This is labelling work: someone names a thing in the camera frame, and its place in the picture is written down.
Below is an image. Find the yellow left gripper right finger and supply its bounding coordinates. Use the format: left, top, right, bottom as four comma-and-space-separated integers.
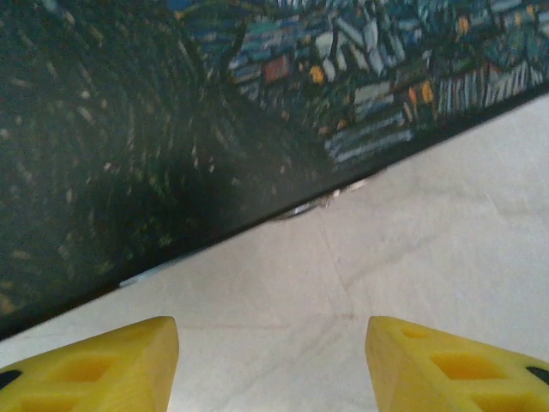
368, 315, 549, 412

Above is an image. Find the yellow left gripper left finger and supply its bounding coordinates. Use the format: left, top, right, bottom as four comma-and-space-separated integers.
0, 316, 180, 412

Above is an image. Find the black box with painting lid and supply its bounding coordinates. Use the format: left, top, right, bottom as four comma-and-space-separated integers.
0, 0, 549, 342

